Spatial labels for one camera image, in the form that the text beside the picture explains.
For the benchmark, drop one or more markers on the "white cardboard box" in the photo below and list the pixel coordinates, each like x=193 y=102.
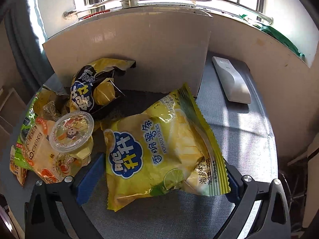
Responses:
x=149 y=54

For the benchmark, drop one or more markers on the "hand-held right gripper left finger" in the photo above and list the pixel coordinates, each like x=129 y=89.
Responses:
x=91 y=176

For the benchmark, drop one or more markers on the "clear yellow snack wrapper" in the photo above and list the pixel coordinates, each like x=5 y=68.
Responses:
x=49 y=102

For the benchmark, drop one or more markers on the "orange and white snack packet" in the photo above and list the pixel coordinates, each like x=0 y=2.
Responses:
x=37 y=149

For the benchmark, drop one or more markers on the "steel window rail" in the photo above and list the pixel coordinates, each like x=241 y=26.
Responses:
x=159 y=2

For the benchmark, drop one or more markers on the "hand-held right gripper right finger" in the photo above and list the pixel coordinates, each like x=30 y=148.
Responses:
x=233 y=179

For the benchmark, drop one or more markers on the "clear jelly cup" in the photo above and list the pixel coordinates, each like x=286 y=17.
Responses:
x=64 y=165
x=71 y=132

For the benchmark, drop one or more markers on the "large yellow chip bag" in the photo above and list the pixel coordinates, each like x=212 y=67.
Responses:
x=159 y=154

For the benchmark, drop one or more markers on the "green snack packet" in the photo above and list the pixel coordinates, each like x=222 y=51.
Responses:
x=21 y=139

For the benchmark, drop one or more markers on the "white remote control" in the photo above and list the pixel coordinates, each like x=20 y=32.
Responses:
x=231 y=84

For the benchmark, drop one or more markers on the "dark and yellow chip bag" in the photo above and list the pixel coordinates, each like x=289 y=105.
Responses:
x=82 y=92

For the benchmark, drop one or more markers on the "small yellow snack packet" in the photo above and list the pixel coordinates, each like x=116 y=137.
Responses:
x=17 y=171

